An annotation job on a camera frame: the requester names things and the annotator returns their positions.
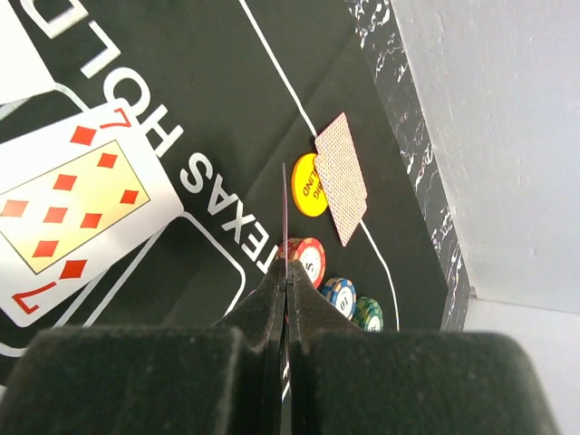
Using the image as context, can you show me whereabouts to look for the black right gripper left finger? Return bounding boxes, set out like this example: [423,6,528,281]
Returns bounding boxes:
[1,260,285,434]

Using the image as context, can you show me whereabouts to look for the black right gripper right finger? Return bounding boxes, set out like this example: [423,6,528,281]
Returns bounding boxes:
[287,262,559,434]

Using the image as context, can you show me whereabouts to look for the green chips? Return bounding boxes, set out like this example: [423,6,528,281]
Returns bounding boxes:
[352,296,383,332]

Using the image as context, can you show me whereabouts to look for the blue chips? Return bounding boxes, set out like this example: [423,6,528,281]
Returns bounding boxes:
[322,277,357,320]

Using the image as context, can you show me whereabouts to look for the red chips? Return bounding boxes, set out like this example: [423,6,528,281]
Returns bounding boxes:
[275,237,326,289]

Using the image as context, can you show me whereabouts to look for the yellow round dealer button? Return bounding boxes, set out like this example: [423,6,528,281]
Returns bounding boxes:
[291,153,328,218]

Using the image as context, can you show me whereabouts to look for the red back card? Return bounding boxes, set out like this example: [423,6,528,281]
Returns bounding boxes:
[314,112,368,247]
[281,162,290,402]

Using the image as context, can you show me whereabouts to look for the seven of diamonds card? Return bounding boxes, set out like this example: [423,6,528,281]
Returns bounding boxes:
[1,100,183,327]

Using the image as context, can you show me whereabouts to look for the black poker table mat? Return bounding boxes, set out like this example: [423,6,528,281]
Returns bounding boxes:
[1,1,468,376]

